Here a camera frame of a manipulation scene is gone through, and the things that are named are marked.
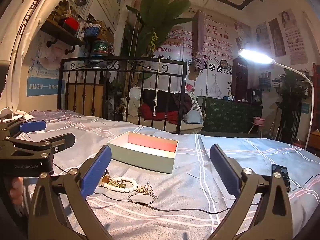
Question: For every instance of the white cloth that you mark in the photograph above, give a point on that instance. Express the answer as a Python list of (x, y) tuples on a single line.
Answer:
[(17, 115)]

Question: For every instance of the gold brooch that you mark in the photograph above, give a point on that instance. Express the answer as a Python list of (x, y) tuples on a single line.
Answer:
[(140, 190)]

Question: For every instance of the pink stool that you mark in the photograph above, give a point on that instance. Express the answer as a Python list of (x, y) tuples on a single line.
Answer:
[(258, 120)]

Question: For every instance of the black clothing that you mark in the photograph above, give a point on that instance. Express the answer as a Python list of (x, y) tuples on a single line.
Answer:
[(175, 100)]

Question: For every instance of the grey blue striped bed sheet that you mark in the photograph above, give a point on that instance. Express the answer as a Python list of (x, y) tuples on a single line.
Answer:
[(175, 192)]

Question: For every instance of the thin silver bangle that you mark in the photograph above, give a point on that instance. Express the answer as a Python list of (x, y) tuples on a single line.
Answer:
[(141, 203)]

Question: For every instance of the metal storage shelf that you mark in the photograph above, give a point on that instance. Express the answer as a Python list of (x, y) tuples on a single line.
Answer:
[(316, 105)]

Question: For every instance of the black iron bed frame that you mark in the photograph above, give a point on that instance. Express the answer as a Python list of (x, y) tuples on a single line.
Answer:
[(122, 59)]

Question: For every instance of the small gold pendant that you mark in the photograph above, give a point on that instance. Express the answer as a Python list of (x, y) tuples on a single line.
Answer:
[(122, 185)]

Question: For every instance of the small wall rack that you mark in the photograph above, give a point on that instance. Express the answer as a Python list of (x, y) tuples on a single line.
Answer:
[(265, 81)]

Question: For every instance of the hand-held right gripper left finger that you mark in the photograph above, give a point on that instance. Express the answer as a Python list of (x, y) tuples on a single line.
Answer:
[(96, 173)]

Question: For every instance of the blue basket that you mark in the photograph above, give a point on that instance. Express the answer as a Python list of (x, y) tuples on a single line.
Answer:
[(92, 31)]

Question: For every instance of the black smartphone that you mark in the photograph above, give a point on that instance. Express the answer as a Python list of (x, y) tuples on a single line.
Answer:
[(281, 177)]

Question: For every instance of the green patterned counter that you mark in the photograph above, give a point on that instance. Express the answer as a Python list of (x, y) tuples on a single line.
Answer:
[(225, 115)]

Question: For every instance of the green round tin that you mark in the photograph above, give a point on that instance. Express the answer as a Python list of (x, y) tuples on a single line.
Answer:
[(100, 48)]

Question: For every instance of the blue white wall poster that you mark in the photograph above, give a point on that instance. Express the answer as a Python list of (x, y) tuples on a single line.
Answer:
[(45, 80)]

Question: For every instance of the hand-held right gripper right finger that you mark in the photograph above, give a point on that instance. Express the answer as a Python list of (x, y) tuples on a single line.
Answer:
[(225, 172)]

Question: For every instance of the red cloth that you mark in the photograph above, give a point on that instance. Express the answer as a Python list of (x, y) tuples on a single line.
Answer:
[(170, 117)]

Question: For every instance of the red box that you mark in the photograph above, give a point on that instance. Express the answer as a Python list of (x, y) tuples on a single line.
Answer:
[(71, 23)]

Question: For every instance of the white floor lamp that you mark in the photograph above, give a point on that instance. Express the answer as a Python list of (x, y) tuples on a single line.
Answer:
[(255, 55)]

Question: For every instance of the wooden pipe wall shelf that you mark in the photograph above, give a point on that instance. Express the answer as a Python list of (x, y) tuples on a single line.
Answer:
[(60, 33)]

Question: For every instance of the pale green box pink inside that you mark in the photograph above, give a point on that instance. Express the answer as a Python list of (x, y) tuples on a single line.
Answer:
[(140, 158)]

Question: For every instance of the hanging grey ornament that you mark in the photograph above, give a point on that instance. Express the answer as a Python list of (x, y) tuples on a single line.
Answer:
[(199, 42)]

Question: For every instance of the person's left hand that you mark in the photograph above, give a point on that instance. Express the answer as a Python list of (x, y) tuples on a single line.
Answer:
[(15, 190)]

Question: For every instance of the large leafy plant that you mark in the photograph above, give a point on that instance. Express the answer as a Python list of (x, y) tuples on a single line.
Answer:
[(152, 17)]

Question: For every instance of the dark red cabinet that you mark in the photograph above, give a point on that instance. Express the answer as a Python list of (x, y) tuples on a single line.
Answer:
[(239, 80)]

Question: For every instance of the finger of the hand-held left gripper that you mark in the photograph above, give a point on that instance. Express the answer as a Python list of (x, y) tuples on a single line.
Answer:
[(62, 141), (32, 126)]

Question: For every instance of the grey blue cushion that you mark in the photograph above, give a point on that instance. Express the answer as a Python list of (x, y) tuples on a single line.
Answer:
[(193, 117)]

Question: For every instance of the portrait wall poster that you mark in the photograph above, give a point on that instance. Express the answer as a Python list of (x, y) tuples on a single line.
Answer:
[(293, 35)]

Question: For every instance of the large printed wall banner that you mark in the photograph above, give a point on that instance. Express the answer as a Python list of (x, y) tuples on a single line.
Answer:
[(220, 42)]

